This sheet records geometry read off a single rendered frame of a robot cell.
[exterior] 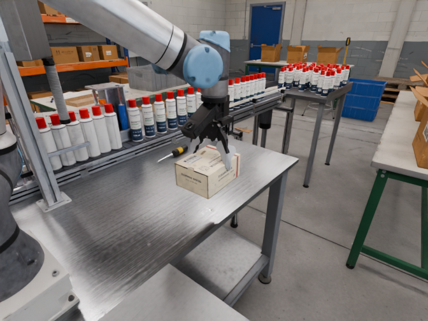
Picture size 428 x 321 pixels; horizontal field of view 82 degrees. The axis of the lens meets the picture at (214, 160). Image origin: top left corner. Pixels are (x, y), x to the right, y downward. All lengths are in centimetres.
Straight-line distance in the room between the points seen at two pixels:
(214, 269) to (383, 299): 99
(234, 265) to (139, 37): 125
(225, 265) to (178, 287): 85
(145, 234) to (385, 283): 156
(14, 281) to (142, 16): 52
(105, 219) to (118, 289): 27
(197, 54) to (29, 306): 55
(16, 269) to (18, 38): 57
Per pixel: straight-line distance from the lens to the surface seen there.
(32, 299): 62
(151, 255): 72
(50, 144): 109
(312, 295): 173
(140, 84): 292
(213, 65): 47
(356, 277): 192
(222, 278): 142
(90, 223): 87
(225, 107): 71
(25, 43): 87
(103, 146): 118
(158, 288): 65
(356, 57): 782
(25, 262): 64
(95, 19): 45
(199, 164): 70
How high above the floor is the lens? 135
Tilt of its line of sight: 27 degrees down
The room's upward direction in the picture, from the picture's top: straight up
